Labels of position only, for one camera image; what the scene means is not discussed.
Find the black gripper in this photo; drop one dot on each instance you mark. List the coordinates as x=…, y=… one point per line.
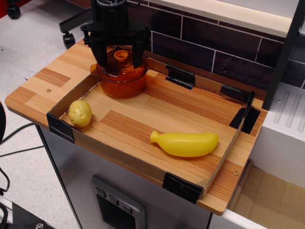
x=98, y=36

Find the orange transparent pot lid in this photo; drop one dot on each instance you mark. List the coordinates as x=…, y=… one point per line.
x=120, y=67

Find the orange transparent toy pot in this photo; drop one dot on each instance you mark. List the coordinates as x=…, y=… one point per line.
x=122, y=89

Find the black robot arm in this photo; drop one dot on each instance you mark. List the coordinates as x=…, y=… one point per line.
x=112, y=26

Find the black office chair base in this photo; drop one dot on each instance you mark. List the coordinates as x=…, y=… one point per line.
x=67, y=25

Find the yellow toy potato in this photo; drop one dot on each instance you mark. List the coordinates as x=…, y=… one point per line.
x=80, y=113

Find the black caster wheel top left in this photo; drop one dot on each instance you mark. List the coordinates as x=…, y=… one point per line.
x=13, y=11

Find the yellow toy banana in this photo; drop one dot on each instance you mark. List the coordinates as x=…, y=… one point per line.
x=186, y=145

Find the grey toy oven panel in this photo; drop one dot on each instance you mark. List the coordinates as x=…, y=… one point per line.
x=117, y=210

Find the cardboard fence with black tape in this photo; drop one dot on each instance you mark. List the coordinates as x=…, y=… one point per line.
x=177, y=98

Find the white toy sink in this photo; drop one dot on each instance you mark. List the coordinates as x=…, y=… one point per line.
x=280, y=146

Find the black vertical post right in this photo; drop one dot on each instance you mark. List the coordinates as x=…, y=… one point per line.
x=294, y=30

